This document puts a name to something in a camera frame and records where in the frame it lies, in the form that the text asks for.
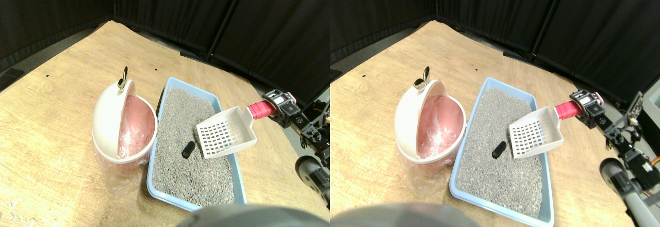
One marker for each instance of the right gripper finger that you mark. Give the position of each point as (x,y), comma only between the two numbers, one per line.
(279,98)
(587,98)

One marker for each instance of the black lump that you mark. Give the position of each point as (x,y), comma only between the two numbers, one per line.
(498,149)
(188,149)

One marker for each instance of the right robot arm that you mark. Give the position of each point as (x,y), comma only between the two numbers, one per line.
(312,173)
(631,183)

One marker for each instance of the white shelf unit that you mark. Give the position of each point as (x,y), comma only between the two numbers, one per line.
(650,103)

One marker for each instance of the black curtain stand foot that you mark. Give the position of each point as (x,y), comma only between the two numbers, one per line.
(515,55)
(10,77)
(193,55)
(335,75)

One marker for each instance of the blue litter tray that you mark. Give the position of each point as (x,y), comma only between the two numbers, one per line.
(196,178)
(495,185)

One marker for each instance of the white bin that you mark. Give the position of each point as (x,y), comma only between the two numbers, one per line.
(412,118)
(111,118)

